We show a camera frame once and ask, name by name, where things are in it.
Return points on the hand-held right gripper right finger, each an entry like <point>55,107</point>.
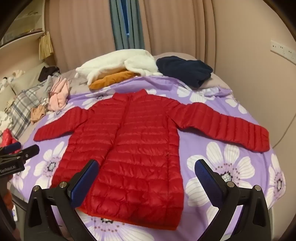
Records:
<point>208,183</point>

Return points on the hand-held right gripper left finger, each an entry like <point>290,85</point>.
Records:
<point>84,183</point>

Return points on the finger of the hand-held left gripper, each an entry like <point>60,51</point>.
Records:
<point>29,151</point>
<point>11,147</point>

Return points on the red down jacket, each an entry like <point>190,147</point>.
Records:
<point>138,150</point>

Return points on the small folded red jacket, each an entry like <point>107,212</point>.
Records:
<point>8,138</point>

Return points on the white ruffled cloth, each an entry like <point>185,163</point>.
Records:
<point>3,119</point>

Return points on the purple floral blanket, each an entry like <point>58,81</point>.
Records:
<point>196,148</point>

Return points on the tan small cloth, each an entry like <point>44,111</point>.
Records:
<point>38,113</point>

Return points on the plaid grey garment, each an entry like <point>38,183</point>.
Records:
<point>25,104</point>

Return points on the beige pillow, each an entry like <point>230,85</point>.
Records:
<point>27,80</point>
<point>5,97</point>

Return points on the pink garment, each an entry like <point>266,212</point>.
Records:
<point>59,97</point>

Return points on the white plush toys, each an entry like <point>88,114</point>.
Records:
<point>10,78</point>

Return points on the black garment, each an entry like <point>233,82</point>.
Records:
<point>47,71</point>

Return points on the orange garment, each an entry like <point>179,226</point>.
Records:
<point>108,81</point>

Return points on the straw tassel hanging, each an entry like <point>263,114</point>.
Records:
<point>45,46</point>

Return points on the white shelf unit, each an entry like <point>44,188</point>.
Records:
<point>20,39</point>

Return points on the navy fleece garment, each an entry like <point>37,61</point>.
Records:
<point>185,68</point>

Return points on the white fleece garment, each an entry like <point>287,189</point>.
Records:
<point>120,59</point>

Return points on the pink curtain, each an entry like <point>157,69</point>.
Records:
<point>81,30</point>
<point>175,25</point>

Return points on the teal sheer curtain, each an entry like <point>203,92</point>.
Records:
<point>124,23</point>

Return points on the white wall socket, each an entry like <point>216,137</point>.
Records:
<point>282,49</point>

